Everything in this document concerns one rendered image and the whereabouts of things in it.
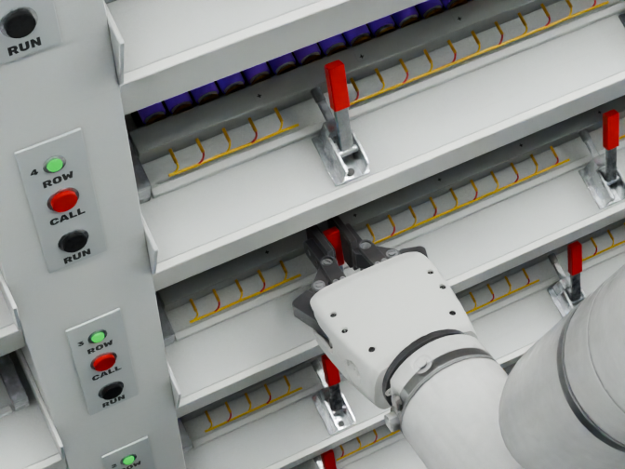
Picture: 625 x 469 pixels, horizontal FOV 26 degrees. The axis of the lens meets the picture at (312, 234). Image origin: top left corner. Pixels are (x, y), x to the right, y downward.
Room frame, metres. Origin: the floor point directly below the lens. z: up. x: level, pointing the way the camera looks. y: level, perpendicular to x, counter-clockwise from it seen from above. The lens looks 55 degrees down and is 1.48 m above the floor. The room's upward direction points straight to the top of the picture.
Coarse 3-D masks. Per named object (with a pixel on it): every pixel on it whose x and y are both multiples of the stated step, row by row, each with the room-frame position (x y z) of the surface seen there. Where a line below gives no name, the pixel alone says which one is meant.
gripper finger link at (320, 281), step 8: (312, 232) 0.62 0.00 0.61; (320, 232) 0.62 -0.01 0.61; (312, 240) 0.62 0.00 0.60; (320, 240) 0.61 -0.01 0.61; (304, 248) 0.62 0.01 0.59; (312, 248) 0.61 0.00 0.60; (320, 248) 0.61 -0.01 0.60; (328, 248) 0.60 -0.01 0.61; (312, 256) 0.60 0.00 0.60; (320, 256) 0.60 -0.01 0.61; (320, 272) 0.58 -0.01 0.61; (320, 280) 0.57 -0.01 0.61; (312, 288) 0.56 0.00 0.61; (320, 288) 0.56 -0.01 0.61
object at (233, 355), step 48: (576, 144) 0.77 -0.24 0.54; (480, 192) 0.71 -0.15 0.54; (528, 192) 0.72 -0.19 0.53; (576, 192) 0.72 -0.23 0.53; (384, 240) 0.66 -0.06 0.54; (432, 240) 0.67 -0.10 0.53; (480, 240) 0.67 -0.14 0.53; (528, 240) 0.67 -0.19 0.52; (192, 336) 0.57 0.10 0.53; (240, 336) 0.57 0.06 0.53; (288, 336) 0.58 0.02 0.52; (192, 384) 0.53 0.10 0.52; (240, 384) 0.54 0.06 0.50
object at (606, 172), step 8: (608, 112) 0.74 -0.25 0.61; (616, 112) 0.74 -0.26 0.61; (608, 120) 0.73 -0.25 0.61; (616, 120) 0.74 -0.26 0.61; (608, 128) 0.73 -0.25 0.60; (616, 128) 0.74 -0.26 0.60; (608, 136) 0.73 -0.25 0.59; (616, 136) 0.73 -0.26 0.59; (608, 144) 0.73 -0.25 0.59; (616, 144) 0.73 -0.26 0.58; (608, 152) 0.73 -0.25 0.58; (616, 152) 0.73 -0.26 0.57; (608, 160) 0.73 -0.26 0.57; (616, 160) 0.73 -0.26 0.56; (608, 168) 0.72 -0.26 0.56; (616, 168) 0.73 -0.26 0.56; (608, 176) 0.72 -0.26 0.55; (616, 176) 0.72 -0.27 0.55
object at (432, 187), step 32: (544, 128) 0.76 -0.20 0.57; (576, 128) 0.76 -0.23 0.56; (480, 160) 0.73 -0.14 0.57; (512, 160) 0.73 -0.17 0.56; (416, 192) 0.69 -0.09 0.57; (448, 192) 0.71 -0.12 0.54; (320, 224) 0.66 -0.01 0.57; (352, 224) 0.66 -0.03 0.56; (416, 224) 0.67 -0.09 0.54; (256, 256) 0.63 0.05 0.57; (288, 256) 0.63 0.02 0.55; (192, 288) 0.60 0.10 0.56; (192, 320) 0.58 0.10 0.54
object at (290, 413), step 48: (576, 240) 0.78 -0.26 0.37; (624, 240) 0.79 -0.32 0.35; (480, 288) 0.73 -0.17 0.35; (528, 288) 0.74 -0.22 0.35; (576, 288) 0.72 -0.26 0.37; (480, 336) 0.69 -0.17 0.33; (528, 336) 0.69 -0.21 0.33; (288, 384) 0.62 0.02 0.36; (336, 384) 0.61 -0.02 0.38; (192, 432) 0.58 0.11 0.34; (240, 432) 0.58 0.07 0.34; (288, 432) 0.59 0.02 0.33; (336, 432) 0.59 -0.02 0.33
